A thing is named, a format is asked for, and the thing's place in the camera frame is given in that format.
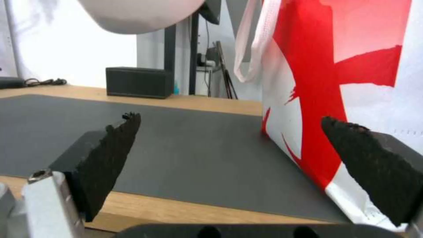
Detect red and white takeout bag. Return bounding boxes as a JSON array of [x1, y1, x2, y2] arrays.
[[233, 0, 423, 232]]

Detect black power adapter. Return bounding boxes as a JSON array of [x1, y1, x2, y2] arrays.
[[0, 77, 24, 89]]

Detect dark grey desk mat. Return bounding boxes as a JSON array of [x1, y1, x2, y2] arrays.
[[0, 94, 356, 223]]

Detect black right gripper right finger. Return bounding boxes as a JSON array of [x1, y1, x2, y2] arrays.
[[321, 116, 423, 226]]

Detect black tripod legs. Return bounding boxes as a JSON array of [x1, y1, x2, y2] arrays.
[[214, 41, 239, 99]]

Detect black coiled cable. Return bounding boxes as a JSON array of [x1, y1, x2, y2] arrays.
[[23, 78, 68, 87]]

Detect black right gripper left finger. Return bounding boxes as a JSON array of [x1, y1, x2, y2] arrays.
[[0, 112, 142, 238]]

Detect black rectangular speaker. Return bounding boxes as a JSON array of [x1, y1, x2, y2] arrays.
[[105, 67, 173, 99]]

